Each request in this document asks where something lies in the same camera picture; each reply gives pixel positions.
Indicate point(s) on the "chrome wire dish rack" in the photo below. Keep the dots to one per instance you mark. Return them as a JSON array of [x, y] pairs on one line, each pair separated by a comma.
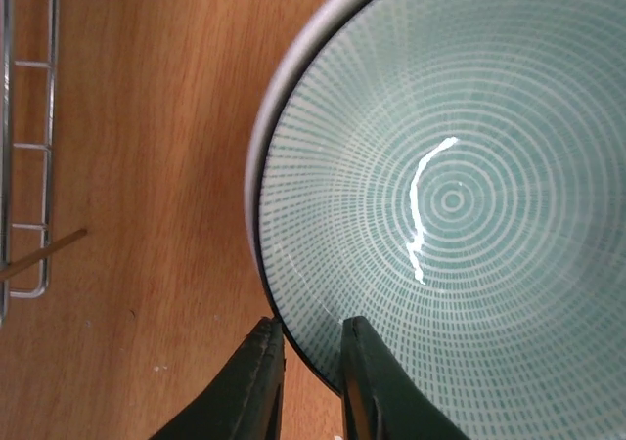
[[28, 277]]

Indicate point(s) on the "plain white bottom bowl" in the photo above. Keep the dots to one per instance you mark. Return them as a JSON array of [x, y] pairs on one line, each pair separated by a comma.
[[321, 27]]

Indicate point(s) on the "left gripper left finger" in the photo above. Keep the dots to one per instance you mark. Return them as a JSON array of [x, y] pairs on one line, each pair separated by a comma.
[[245, 399]]

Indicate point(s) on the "teal patterned ceramic bowl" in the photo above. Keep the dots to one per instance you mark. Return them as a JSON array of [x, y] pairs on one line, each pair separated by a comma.
[[454, 171]]

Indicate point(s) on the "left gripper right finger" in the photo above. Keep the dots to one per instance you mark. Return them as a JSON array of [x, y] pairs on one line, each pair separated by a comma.
[[379, 400]]

